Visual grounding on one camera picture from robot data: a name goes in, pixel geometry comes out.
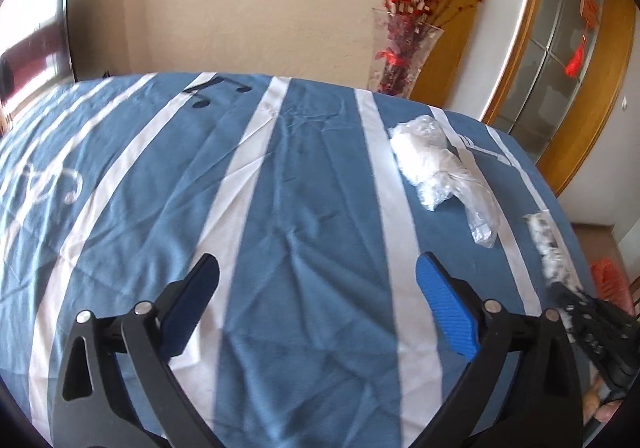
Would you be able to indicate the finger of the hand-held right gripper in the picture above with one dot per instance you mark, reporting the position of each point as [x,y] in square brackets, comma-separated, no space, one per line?
[617,320]
[597,338]

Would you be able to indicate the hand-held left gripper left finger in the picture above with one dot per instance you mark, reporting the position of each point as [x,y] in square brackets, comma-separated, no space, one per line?
[192,308]

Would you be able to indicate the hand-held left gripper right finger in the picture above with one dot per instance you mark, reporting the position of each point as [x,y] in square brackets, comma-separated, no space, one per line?
[445,308]

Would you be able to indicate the red plastic trash basket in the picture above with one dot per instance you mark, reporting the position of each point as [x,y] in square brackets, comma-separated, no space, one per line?
[611,280]

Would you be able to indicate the small plastic wrapper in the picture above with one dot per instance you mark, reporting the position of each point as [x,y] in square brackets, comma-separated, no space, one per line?
[547,243]

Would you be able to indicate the clear plastic bag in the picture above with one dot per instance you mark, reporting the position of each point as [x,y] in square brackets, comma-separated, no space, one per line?
[477,208]

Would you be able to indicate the white plastic bag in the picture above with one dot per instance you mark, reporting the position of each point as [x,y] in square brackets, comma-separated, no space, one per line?
[425,158]

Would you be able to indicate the person's right hand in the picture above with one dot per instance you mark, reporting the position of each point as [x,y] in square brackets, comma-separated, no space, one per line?
[602,410]

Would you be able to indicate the blue white striped sheet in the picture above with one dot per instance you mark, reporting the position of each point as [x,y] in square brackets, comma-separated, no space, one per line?
[300,208]

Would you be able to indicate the clear glass vase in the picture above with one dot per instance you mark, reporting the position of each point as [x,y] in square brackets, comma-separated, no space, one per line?
[402,53]

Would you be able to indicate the wood framed glass door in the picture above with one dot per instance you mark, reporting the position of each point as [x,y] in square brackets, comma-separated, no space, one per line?
[550,53]

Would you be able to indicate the red hanging knot ornament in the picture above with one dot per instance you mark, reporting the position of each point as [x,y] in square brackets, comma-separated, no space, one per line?
[581,8]

